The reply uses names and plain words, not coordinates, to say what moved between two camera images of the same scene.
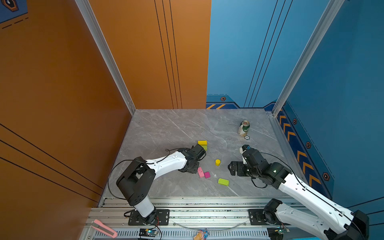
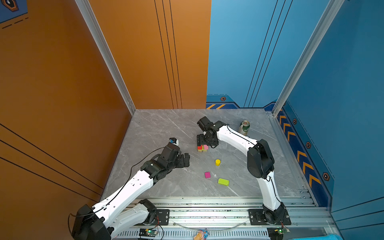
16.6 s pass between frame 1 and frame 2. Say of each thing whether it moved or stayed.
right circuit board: stayed
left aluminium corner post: stayed
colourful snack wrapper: stayed
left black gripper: moved
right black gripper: moved
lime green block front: stayed
